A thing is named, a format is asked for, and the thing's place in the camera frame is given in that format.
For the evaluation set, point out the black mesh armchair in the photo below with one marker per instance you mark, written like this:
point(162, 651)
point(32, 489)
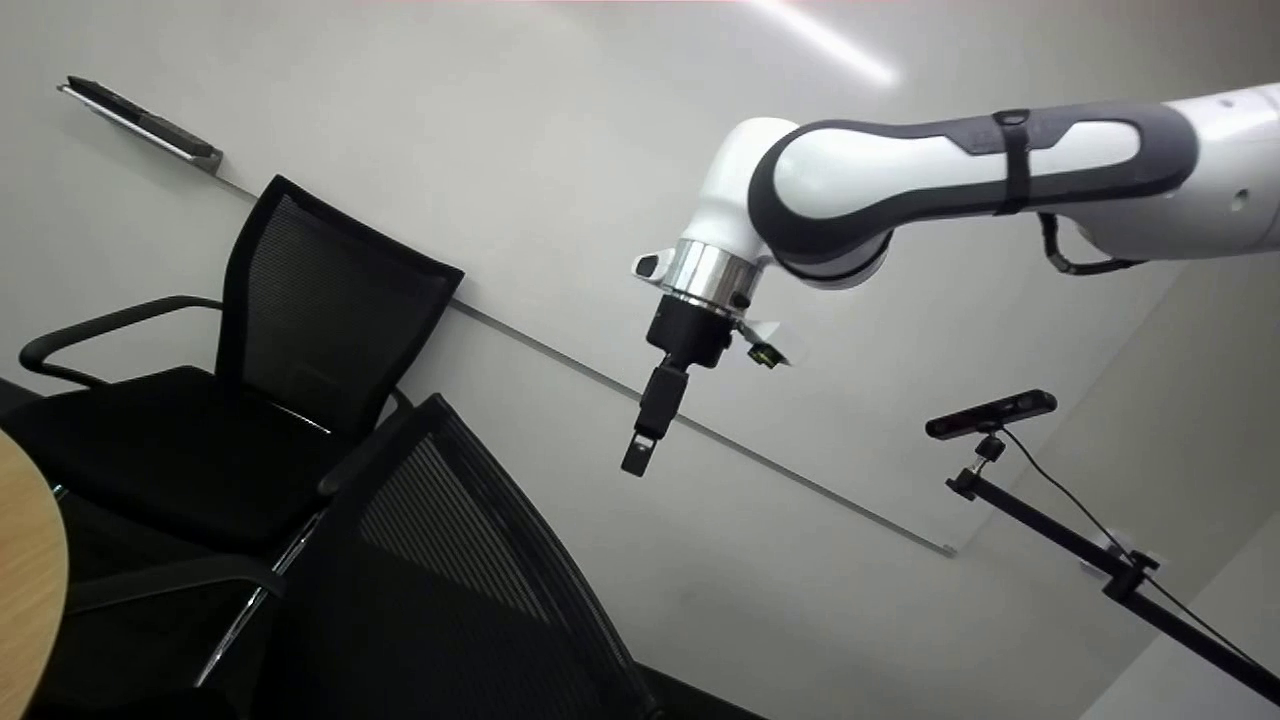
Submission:
point(320, 300)
point(450, 600)

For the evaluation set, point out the round wooden table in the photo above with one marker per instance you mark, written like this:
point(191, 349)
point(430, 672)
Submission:
point(25, 580)

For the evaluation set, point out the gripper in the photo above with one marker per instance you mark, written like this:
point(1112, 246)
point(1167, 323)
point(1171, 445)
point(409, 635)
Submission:
point(688, 330)

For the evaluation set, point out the camera on mount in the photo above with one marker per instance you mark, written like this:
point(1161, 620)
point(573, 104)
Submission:
point(990, 412)

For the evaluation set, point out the whiteboard marker tray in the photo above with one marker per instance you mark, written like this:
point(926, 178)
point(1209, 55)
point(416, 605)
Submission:
point(150, 140)

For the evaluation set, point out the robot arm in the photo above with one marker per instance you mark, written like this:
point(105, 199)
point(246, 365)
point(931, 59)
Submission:
point(900, 165)

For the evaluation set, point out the glass whiteboard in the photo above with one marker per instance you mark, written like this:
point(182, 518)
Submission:
point(480, 130)

